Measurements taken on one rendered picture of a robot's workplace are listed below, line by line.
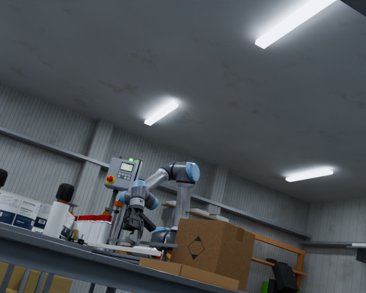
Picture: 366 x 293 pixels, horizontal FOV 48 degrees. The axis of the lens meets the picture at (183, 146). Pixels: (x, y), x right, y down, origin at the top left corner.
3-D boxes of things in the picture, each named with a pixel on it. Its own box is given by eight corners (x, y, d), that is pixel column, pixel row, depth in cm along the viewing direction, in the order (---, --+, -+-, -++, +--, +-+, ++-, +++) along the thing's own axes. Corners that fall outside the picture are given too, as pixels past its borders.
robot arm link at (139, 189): (150, 184, 216) (142, 177, 210) (148, 203, 210) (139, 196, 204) (137, 188, 219) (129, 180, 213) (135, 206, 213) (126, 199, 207)
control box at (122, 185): (106, 188, 268) (114, 161, 274) (131, 193, 266) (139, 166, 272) (103, 184, 258) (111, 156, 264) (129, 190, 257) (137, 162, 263)
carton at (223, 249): (166, 272, 197) (179, 217, 205) (199, 281, 212) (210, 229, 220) (212, 282, 175) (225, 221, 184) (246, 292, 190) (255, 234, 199)
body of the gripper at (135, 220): (121, 230, 199) (124, 208, 206) (136, 235, 203) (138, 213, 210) (129, 225, 194) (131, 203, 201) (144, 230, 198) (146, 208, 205)
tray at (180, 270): (137, 267, 159) (140, 257, 160) (190, 281, 171) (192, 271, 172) (179, 276, 134) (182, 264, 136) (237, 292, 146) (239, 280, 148)
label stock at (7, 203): (4, 223, 190) (15, 193, 195) (-18, 219, 203) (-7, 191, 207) (38, 233, 205) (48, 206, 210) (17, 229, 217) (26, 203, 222)
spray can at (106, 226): (93, 249, 230) (104, 214, 237) (102, 252, 232) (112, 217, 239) (96, 250, 226) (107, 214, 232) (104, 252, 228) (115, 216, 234)
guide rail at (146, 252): (72, 243, 255) (73, 240, 256) (74, 243, 256) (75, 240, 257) (157, 256, 167) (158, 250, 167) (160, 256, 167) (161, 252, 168)
